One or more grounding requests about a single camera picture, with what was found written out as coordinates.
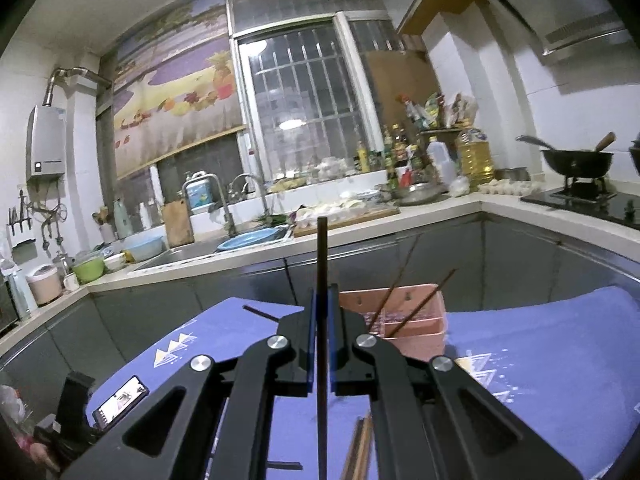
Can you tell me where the light blue container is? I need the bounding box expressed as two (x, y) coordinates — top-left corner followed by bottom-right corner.
(122, 234), (166, 262)

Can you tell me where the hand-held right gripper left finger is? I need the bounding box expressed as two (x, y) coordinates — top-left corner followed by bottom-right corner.
(60, 287), (319, 480)

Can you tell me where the pale green thermos bottle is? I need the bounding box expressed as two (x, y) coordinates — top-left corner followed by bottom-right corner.
(113, 198), (134, 240)

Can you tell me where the bundle of wooden chopsticks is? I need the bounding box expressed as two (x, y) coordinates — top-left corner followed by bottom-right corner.
(340, 407), (375, 480)

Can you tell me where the blue printed tablecloth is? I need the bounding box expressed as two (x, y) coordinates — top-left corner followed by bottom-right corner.
(92, 285), (640, 480)

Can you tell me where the fruit printed roller blind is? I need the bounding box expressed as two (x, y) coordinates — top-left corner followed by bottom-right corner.
(112, 0), (247, 179)

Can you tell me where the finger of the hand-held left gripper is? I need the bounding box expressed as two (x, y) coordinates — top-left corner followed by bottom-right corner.
(56, 371), (97, 437)

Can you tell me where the square chrome faucet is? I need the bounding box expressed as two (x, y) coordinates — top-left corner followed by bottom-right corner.
(181, 173), (237, 239)

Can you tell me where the pile of white buns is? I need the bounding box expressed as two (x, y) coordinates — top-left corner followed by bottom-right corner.
(299, 199), (383, 224)

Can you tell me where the blue label detergent bottle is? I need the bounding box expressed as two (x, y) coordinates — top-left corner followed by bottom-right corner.
(185, 170), (221, 212)

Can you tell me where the black wok with wooden handle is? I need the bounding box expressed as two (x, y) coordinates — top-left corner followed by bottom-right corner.
(542, 132), (617, 179)

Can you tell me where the black ladle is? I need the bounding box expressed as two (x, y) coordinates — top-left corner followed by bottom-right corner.
(515, 134), (557, 153)

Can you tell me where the pink white rice cooker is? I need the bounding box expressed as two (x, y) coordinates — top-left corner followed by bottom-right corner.
(24, 262), (64, 307)

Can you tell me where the black gas stove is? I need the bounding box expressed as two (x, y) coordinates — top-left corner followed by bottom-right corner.
(520, 186), (640, 232)

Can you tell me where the single dark slim chopstick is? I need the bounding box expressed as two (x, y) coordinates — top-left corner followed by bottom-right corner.
(316, 216), (330, 480)

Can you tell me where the grey water heater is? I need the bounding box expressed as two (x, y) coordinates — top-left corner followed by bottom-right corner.
(26, 104), (69, 182)

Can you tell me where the small wooden cutting board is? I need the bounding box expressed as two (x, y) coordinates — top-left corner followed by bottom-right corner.
(162, 199), (195, 249)

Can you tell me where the curved chrome faucet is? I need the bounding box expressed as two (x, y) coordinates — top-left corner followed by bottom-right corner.
(230, 173), (271, 227)

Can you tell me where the kitchen counter with grey cabinets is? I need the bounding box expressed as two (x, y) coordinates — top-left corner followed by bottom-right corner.
(0, 192), (640, 376)

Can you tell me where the pile of food packets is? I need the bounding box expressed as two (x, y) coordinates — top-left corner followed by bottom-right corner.
(397, 92), (482, 134)

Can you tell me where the wall utensil rack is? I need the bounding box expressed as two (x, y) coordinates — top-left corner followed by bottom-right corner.
(7, 189), (69, 262)

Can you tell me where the stainless steel bowl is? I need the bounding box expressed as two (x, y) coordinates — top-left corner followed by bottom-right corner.
(387, 182), (449, 207)

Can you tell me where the long wooden cutting board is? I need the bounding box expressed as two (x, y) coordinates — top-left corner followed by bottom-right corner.
(292, 207), (402, 238)

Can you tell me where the blue plastic basin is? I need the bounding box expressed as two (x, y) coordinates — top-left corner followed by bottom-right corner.
(217, 227), (289, 253)

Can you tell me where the green bowl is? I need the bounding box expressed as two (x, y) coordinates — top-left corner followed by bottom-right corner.
(72, 255), (107, 284)

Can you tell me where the brown board panel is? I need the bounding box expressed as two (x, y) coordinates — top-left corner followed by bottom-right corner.
(367, 49), (442, 132)

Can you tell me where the row of sauce bottles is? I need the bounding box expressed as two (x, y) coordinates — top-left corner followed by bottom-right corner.
(354, 124), (427, 187)

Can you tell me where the black smartphone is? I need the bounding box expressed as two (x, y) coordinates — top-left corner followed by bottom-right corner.
(92, 375), (150, 434)

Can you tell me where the large yellow cooking oil bottle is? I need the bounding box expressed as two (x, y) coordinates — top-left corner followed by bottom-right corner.
(457, 127), (496, 187)

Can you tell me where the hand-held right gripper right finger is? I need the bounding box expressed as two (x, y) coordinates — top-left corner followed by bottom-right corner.
(329, 285), (583, 480)

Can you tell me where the steel range hood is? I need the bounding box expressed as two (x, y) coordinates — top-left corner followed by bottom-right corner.
(440, 0), (640, 62)

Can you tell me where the steel sink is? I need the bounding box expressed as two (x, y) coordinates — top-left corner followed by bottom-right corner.
(131, 231), (297, 272)

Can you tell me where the single brown chopstick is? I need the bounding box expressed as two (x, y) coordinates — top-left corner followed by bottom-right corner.
(369, 234), (421, 335)
(386, 268), (458, 339)

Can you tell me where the white plastic jug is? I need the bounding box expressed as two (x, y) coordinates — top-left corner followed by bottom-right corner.
(425, 135), (459, 187)

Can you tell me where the pink plastic utensil basket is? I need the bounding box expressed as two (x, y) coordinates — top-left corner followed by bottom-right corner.
(337, 282), (448, 362)

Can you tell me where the tray of eggs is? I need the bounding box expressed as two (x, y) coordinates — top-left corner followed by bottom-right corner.
(477, 179), (544, 197)

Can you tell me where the barred window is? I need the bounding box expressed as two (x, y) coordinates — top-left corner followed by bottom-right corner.
(232, 12), (387, 182)

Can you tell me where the metal flue pipe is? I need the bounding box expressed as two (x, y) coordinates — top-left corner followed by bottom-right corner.
(42, 66), (114, 109)

